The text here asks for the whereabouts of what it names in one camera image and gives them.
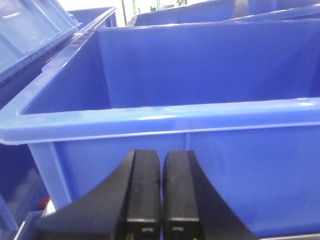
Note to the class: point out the blue bin behind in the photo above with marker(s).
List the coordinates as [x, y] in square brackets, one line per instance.
[224, 10]

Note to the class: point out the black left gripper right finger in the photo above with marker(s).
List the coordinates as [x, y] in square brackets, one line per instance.
[192, 207]

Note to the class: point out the blue bin front middle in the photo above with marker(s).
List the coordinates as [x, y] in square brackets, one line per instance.
[244, 96]

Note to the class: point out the light blue bin upper left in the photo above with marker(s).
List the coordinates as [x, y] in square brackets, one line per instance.
[28, 30]

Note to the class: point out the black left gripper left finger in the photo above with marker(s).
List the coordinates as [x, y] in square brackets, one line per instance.
[124, 206]

